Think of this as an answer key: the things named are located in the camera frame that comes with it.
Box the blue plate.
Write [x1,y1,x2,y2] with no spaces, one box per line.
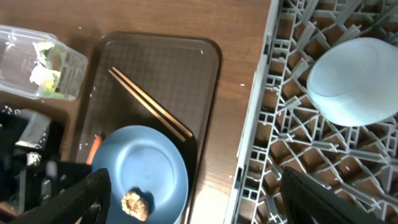
[91,126,189,224]

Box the orange carrot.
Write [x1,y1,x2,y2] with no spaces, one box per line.
[86,135,104,165]

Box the brown food scrap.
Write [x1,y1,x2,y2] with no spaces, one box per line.
[121,191,149,222]

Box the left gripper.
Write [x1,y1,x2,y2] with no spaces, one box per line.
[1,116,92,215]

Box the brown serving tray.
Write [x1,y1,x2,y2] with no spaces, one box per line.
[69,32,220,223]

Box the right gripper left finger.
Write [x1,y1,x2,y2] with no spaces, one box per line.
[9,168,111,224]

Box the black tray bin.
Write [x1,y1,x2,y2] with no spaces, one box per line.
[0,104,21,125]

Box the light blue bowl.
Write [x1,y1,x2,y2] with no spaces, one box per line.
[307,37,397,126]

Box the clear plastic bin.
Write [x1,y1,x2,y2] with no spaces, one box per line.
[1,25,88,100]

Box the yellow snack wrapper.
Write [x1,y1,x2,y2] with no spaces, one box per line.
[29,41,67,100]

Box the grey dishwasher rack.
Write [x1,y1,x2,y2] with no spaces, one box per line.
[224,0,397,223]

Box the wooden chopstick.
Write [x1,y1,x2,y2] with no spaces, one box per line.
[109,67,193,140]
[108,70,185,142]

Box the white tissue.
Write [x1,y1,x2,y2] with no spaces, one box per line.
[29,65,60,86]

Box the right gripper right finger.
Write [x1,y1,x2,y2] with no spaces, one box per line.
[280,167,384,224]

